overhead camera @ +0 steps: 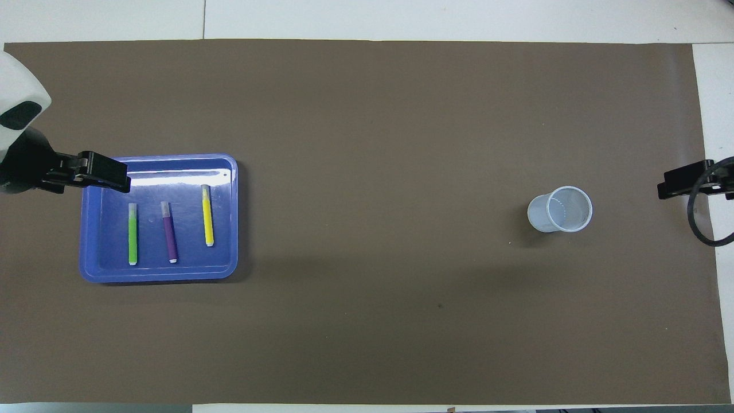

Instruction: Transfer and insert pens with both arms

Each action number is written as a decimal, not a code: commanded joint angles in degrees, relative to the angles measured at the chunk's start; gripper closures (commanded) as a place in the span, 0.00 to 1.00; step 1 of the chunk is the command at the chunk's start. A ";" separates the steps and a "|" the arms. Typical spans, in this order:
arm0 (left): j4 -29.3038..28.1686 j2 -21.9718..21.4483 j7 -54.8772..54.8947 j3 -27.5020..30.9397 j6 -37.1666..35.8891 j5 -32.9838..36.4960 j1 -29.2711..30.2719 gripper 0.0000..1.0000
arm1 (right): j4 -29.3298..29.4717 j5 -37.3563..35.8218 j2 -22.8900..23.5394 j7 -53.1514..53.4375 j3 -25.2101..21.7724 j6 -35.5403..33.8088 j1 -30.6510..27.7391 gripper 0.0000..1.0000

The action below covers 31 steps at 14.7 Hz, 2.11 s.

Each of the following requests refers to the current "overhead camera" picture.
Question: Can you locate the purple marker pen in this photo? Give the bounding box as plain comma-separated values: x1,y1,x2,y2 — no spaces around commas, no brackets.
160,201,178,264

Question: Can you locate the brown table mat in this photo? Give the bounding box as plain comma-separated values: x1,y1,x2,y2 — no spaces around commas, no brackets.
0,39,732,405

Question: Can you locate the green marker pen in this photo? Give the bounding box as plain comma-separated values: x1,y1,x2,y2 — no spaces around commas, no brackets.
128,203,138,266

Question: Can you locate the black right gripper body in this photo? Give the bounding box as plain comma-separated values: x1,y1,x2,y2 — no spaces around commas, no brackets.
713,166,734,200

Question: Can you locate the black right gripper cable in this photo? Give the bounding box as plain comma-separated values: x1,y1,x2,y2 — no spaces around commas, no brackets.
688,156,734,248

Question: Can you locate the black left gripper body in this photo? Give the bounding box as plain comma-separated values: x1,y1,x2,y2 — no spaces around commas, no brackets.
0,129,81,194

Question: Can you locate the blue plastic tray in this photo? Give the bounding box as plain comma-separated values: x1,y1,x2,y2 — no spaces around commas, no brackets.
79,153,239,284

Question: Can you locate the translucent plastic cup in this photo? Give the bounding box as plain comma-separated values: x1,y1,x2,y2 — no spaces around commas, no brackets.
527,185,594,233

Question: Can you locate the yellow marker pen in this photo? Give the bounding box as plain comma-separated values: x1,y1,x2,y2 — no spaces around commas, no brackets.
201,184,214,247

